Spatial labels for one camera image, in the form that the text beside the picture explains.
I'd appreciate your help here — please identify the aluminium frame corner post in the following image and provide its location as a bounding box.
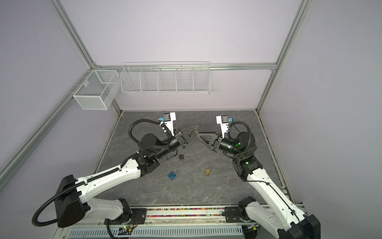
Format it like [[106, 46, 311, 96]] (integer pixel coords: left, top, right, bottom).
[[46, 0, 97, 69]]

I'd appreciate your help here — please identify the white vented cable duct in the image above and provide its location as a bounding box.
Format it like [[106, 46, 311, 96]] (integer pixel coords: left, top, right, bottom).
[[67, 225, 244, 239]]

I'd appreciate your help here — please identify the white wire shelf basket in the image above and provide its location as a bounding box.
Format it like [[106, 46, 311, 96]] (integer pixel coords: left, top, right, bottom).
[[120, 61, 211, 94]]

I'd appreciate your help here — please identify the white mesh box basket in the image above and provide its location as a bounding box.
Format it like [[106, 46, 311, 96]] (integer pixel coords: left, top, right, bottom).
[[73, 70, 121, 110]]

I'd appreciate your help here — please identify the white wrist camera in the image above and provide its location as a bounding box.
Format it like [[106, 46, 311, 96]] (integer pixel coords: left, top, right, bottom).
[[216, 115, 233, 138], [159, 112, 176, 135]]

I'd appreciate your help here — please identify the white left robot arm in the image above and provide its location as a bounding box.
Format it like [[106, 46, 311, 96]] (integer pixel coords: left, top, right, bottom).
[[31, 119, 199, 228]]

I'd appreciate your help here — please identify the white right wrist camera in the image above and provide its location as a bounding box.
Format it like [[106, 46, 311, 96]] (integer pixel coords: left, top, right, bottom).
[[216, 115, 233, 138]]

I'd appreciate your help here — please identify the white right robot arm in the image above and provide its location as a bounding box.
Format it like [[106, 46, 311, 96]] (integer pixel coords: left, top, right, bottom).
[[196, 121, 321, 239]]

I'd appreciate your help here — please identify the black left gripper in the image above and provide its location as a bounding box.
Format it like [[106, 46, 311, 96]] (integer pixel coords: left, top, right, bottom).
[[154, 124, 199, 160]]

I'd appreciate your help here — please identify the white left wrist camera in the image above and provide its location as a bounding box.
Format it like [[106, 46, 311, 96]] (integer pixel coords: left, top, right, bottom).
[[159, 112, 176, 135]]

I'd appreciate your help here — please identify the blue padlock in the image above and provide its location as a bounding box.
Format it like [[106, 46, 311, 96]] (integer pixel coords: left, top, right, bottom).
[[168, 169, 179, 180]]

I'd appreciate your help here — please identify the black padlock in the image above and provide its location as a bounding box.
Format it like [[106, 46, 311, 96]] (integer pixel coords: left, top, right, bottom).
[[179, 150, 187, 162]]

